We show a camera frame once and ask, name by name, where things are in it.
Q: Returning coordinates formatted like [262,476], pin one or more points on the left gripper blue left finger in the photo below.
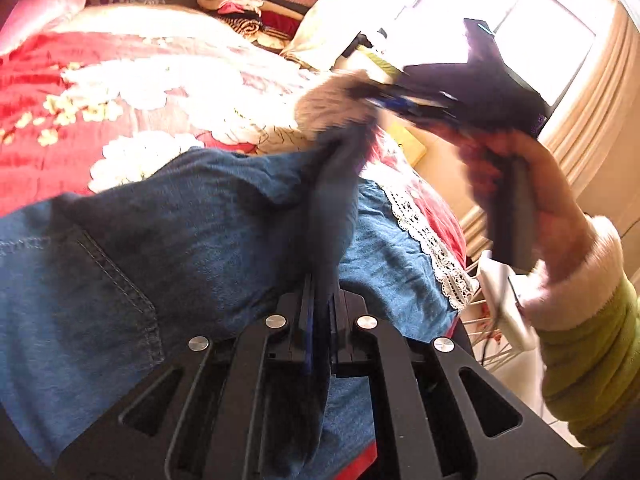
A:
[305,324]

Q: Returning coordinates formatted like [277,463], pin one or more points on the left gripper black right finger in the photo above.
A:
[349,357]

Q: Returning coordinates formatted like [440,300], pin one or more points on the blue denim lace-trimmed pants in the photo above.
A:
[97,291]

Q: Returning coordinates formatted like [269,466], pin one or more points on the green fleece sleeve forearm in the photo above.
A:
[588,331]

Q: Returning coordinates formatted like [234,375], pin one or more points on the right hand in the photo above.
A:
[564,236]

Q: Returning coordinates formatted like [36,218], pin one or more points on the yellow paper bag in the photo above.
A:
[413,149]

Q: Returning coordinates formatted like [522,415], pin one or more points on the cream curtain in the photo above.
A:
[589,117]

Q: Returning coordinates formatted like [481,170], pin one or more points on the stack of folded clothes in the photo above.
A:
[268,24]

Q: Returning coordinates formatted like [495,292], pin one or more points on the red floral blanket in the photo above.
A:
[112,96]

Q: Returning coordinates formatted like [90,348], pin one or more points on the pink quilt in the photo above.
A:
[28,17]

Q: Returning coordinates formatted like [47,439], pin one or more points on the window frame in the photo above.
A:
[540,40]

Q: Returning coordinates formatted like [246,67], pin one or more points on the white wire rack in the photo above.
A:
[494,318]

